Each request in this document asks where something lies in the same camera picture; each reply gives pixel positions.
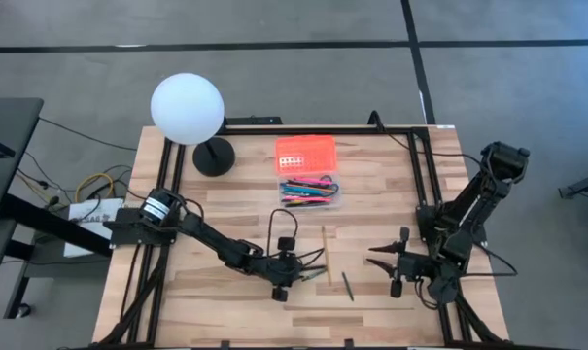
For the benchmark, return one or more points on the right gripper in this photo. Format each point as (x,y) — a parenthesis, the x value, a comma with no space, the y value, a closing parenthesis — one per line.
(415,269)

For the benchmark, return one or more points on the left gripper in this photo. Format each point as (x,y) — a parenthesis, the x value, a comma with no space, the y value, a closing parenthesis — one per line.
(284,245)

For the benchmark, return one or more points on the green crayon white print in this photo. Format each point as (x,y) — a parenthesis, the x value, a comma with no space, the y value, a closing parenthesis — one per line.
(347,287)
(315,276)

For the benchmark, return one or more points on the yellow wooden pencil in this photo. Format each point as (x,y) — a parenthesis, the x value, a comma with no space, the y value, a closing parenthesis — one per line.
(326,253)

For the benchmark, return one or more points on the black crayon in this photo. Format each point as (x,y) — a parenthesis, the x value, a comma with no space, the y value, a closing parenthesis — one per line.
(303,204)

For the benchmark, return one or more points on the pink crayon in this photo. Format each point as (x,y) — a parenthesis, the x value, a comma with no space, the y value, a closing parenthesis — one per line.
(313,181)
(305,199)

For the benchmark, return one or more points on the clear plastic supply box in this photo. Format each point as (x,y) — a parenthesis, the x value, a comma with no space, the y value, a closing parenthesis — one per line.
(286,194)

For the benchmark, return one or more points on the teal crayon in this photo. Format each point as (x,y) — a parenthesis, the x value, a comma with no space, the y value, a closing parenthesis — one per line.
(303,190)

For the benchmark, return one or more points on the black looped item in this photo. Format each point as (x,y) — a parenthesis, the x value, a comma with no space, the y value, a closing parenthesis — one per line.
(336,187)

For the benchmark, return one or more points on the orange plastic box lid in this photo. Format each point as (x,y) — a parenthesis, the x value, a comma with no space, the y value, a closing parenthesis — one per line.
(305,153)

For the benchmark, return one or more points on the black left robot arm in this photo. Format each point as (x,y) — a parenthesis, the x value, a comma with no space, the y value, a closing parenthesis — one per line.
(216,240)

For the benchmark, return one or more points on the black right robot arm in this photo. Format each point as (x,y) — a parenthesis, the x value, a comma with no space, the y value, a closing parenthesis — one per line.
(473,214)

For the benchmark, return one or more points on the white labelled box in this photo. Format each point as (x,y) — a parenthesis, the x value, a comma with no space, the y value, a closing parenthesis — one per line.
(92,233)

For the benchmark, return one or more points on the white globe table lamp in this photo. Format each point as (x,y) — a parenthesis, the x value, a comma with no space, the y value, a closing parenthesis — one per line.
(186,109)

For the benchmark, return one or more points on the grey stand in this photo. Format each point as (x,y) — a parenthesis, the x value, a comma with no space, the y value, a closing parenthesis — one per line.
(582,185)

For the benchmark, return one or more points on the black desk leg bar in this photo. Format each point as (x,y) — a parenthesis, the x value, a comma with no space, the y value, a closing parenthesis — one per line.
(55,223)

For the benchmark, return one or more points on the dark grey desk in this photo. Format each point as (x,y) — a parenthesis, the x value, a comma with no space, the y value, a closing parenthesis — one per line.
(7,146)

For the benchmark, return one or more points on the black aluminium table frame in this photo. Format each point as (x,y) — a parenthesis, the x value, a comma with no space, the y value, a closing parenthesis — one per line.
(298,130)

